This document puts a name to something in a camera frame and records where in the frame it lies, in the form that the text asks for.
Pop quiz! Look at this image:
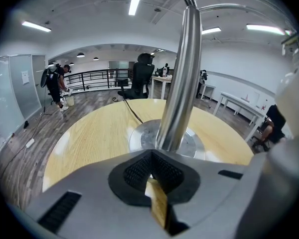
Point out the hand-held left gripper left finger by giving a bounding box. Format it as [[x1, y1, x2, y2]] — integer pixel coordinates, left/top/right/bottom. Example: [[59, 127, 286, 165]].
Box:
[[24, 149, 170, 239]]

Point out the round wooden table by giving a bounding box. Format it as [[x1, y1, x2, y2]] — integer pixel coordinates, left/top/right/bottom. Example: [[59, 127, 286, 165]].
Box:
[[42, 98, 255, 193]]

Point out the frosted glass partition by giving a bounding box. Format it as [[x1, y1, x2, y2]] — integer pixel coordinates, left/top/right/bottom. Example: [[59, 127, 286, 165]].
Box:
[[0, 54, 47, 156]]

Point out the white table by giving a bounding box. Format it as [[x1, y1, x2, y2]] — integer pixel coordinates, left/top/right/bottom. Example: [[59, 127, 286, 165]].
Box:
[[212, 91, 266, 142], [150, 74, 174, 101], [200, 84, 216, 101]]

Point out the silver metal desk lamp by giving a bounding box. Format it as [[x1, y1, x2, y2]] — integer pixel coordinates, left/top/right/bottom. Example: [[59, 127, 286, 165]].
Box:
[[128, 0, 299, 162]]

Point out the black metal railing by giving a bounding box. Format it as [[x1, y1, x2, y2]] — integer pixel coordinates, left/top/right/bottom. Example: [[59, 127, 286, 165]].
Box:
[[63, 68, 135, 92]]

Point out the black mesh office chair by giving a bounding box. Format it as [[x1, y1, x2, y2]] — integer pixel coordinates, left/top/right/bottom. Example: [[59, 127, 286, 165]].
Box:
[[117, 53, 155, 101]]

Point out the long ceiling light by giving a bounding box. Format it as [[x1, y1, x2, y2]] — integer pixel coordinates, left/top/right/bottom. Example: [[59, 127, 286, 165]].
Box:
[[201, 26, 222, 35], [128, 0, 146, 16], [21, 20, 52, 33], [246, 23, 287, 36]]

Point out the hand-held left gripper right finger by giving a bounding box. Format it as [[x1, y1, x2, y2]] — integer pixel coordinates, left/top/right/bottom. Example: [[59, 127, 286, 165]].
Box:
[[150, 148, 251, 230]]

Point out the white paper sheet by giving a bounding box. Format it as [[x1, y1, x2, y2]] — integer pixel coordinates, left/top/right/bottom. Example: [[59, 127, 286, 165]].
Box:
[[20, 70, 30, 85]]

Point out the black lamp power cable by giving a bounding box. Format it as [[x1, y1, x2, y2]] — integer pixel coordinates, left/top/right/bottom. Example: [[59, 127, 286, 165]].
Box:
[[123, 99, 144, 124]]

